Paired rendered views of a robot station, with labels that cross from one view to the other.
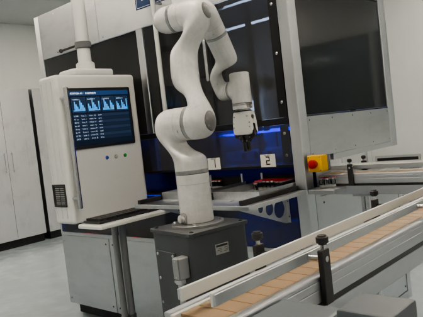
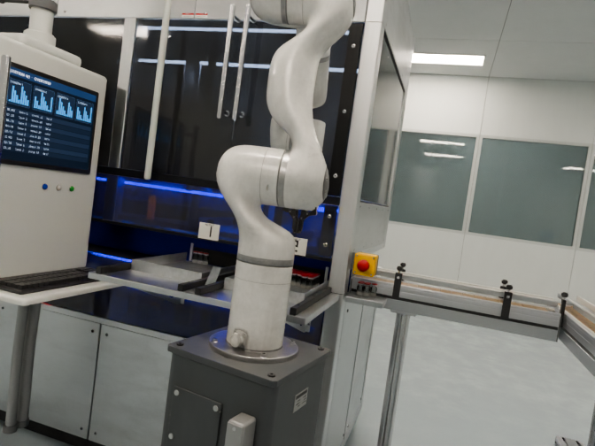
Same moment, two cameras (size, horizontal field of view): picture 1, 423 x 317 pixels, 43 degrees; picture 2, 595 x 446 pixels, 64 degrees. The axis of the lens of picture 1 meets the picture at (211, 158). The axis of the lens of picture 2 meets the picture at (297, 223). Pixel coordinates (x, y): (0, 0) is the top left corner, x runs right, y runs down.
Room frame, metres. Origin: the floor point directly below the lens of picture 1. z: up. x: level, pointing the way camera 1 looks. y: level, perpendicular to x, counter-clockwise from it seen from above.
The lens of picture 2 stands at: (0.98, 0.45, 1.19)
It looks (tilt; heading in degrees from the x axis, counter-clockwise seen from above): 3 degrees down; 335
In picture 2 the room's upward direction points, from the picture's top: 8 degrees clockwise
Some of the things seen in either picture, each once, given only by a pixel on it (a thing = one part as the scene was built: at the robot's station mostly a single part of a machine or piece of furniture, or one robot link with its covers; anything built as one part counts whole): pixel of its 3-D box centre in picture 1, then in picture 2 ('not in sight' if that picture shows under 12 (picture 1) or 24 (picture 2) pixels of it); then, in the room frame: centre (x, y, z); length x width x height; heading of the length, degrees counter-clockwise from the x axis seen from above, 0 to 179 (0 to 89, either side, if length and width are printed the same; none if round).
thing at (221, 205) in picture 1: (221, 198); (226, 285); (2.48, -0.03, 0.87); 0.70 x 0.48 x 0.02; 47
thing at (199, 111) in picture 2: (178, 74); (181, 97); (2.85, 0.12, 1.51); 0.47 x 0.01 x 0.59; 47
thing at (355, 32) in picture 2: (278, 76); (340, 141); (2.41, -0.34, 1.40); 0.04 x 0.01 x 0.80; 47
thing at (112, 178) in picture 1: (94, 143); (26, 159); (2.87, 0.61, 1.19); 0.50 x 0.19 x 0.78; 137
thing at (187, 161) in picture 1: (180, 141); (257, 203); (1.92, 0.10, 1.16); 0.19 x 0.12 x 0.24; 57
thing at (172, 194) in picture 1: (204, 190); (192, 265); (2.64, 0.05, 0.90); 0.34 x 0.26 x 0.04; 137
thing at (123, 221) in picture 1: (121, 218); (49, 284); (2.73, 0.50, 0.79); 0.45 x 0.28 x 0.03; 137
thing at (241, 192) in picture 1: (259, 189); (282, 283); (2.41, -0.20, 0.90); 0.34 x 0.26 x 0.04; 137
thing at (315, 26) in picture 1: (344, 52); (384, 135); (2.72, -0.73, 1.51); 0.85 x 0.01 x 0.59; 137
